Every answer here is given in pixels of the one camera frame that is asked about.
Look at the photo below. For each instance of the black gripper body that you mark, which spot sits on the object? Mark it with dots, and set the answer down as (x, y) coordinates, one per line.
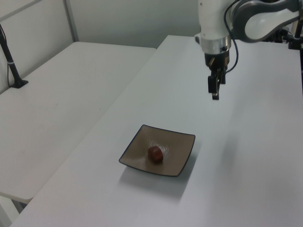
(216, 60)

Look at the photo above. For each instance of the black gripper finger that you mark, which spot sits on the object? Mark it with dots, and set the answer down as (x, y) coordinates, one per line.
(214, 86)
(223, 76)

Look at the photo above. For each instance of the small round brown food item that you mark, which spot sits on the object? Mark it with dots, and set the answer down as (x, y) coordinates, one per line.
(155, 154)

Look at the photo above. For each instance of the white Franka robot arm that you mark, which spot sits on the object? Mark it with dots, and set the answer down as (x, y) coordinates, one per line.
(210, 19)

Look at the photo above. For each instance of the brown square ceramic plate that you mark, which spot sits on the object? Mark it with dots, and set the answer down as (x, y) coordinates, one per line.
(142, 154)

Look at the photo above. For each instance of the black pole with base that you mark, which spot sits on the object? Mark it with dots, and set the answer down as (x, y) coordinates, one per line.
(10, 63)

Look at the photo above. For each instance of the black camera stand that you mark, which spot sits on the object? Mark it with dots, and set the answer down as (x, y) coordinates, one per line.
(296, 39)

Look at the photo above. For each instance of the grey metal frame post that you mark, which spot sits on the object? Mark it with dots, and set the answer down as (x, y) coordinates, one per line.
(71, 21)

